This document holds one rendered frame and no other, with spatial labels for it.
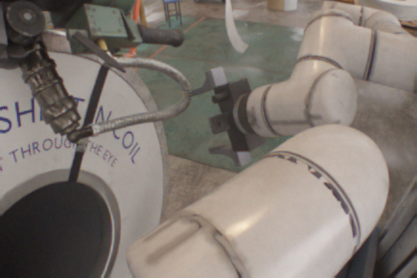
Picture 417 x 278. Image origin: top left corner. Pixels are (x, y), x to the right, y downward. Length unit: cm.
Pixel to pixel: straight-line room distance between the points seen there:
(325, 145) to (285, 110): 20
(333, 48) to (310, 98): 10
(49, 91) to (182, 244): 34
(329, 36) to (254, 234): 36
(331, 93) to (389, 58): 13
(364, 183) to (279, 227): 8
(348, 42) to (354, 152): 26
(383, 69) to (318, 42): 11
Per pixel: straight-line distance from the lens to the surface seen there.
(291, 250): 19
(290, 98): 42
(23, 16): 44
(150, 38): 58
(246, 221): 18
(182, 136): 224
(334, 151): 23
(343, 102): 41
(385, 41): 49
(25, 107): 63
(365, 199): 23
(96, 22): 48
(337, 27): 49
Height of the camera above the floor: 145
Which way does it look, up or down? 38 degrees down
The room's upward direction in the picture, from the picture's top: 5 degrees counter-clockwise
